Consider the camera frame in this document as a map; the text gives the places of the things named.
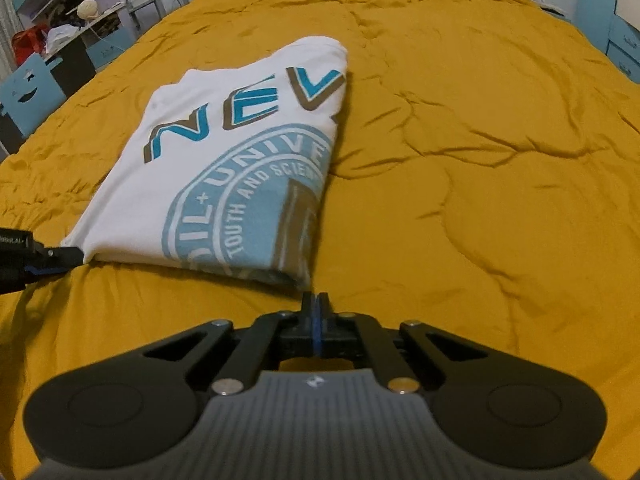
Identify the beige yarn ball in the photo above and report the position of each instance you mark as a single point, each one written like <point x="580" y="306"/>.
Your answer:
<point x="86" y="10"/>

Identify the grey metal stool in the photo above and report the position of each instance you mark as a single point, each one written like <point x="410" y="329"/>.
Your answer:
<point x="155" y="0"/>

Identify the blue chair with face cutout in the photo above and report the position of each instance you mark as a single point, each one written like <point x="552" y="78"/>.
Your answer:
<point x="27" y="92"/>

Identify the red bag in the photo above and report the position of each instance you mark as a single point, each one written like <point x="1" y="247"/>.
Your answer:
<point x="27" y="45"/>

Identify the blue and white wardrobe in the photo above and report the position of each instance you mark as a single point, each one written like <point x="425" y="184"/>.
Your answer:
<point x="615" y="20"/>

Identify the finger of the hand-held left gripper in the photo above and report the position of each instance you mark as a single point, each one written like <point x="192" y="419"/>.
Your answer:
<point x="47" y="271"/>
<point x="65" y="255"/>

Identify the mustard yellow quilt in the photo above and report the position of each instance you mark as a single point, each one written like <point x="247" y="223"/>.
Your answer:
<point x="475" y="160"/>

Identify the white printed t-shirt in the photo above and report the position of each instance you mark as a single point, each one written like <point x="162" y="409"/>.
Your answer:
<point x="225" y="175"/>

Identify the blue drawer under desk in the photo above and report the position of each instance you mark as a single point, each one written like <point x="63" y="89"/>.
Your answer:
<point x="112" y="47"/>

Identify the white plastic bag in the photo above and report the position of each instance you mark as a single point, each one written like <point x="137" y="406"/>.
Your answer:
<point x="62" y="35"/>

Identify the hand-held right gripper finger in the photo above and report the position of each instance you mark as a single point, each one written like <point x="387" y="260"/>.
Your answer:
<point x="323" y="330"/>
<point x="313" y="330"/>

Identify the grey desk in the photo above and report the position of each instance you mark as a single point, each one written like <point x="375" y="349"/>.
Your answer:
<point x="75" y="60"/>

